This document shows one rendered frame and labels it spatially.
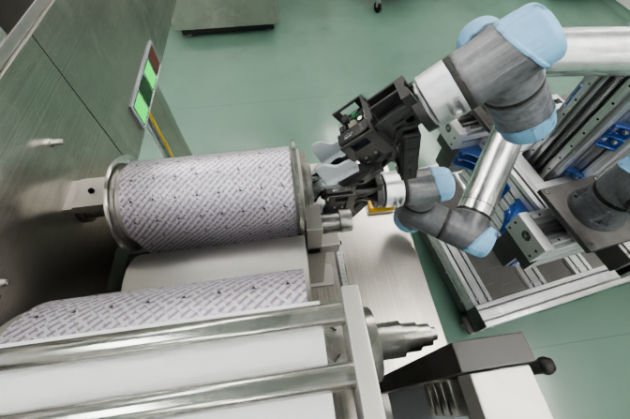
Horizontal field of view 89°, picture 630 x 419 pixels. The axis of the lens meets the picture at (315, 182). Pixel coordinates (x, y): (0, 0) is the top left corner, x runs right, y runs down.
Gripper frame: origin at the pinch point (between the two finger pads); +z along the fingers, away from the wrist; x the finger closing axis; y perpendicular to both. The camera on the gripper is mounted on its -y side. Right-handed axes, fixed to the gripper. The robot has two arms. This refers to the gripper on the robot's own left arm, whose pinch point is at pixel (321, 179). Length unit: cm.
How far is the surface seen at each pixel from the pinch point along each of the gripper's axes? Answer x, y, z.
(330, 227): 6.4, -4.5, 2.8
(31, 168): 2.1, 32.9, 20.5
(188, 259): 11.1, 12.9, 16.4
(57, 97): -10.1, 33.7, 19.8
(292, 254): 12.5, 3.7, 4.8
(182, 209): 6.4, 17.1, 12.0
